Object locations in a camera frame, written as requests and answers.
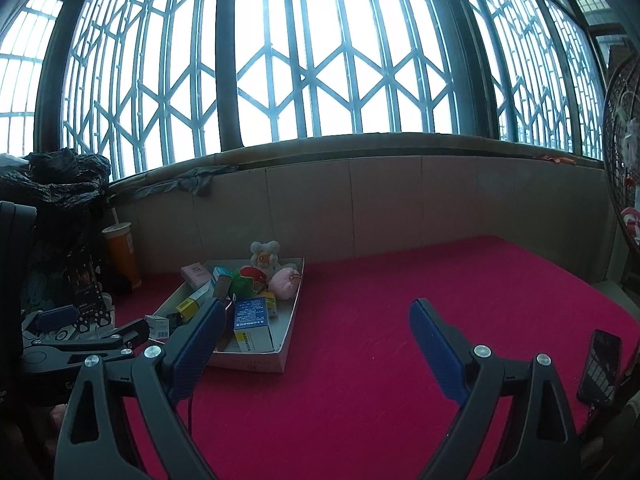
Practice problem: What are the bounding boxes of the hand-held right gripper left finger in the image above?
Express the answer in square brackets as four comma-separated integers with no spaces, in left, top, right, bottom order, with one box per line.
[52,297,228,480]

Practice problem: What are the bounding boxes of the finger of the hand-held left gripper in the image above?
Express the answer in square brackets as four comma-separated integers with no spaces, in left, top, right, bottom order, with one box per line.
[30,317,151,361]
[22,307,81,333]

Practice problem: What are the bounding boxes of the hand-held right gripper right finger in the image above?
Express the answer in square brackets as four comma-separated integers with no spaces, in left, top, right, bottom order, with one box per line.
[409,298,583,480]

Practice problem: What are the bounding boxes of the tall teal box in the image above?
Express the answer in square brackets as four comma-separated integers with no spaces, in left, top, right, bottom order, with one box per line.
[145,314,173,343]

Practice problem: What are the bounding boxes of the yellow and white medicine box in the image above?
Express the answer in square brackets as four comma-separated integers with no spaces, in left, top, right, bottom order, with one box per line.
[175,282,216,322]

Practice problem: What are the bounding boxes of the white cardboard box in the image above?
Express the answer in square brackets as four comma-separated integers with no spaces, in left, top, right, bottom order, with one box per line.
[152,257,306,374]

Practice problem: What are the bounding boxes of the blue and white medicine box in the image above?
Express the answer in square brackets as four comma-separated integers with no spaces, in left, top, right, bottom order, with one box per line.
[233,296,276,355]

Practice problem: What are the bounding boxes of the green plush toy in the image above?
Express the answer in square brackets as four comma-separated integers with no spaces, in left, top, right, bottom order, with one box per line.
[229,266,268,301]

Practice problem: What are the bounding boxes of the pink plush toy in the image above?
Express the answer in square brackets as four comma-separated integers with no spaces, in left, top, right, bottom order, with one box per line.
[268,266,303,301]

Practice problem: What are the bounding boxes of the white plush toy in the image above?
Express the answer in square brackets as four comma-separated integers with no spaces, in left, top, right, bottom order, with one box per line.
[249,240,298,281]

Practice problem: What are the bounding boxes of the dark printed bag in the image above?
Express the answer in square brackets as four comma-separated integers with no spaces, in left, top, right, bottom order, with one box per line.
[22,210,116,331]

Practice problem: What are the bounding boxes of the orange cup with straw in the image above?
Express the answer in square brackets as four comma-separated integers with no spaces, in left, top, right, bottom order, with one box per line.
[102,207,143,291]

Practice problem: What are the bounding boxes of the red blanket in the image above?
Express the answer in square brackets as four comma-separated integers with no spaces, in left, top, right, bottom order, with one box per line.
[107,234,640,480]

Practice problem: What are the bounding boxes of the black plastic bag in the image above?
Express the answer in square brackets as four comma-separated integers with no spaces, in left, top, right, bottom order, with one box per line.
[0,147,112,221]

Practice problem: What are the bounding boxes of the black smartphone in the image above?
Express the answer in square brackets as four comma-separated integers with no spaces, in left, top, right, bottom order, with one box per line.
[576,329,623,407]

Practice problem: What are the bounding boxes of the grey cloth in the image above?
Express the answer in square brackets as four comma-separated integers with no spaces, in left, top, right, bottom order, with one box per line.
[135,165,238,198]

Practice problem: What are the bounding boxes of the person's trouser leg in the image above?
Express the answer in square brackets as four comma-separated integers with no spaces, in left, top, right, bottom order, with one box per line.
[575,395,640,480]

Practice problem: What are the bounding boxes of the red and white cushion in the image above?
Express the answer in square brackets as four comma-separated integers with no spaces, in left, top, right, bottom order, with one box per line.
[620,205,640,246]

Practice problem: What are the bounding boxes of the window with metal grille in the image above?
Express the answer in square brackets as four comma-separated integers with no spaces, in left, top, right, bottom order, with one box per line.
[0,0,640,181]

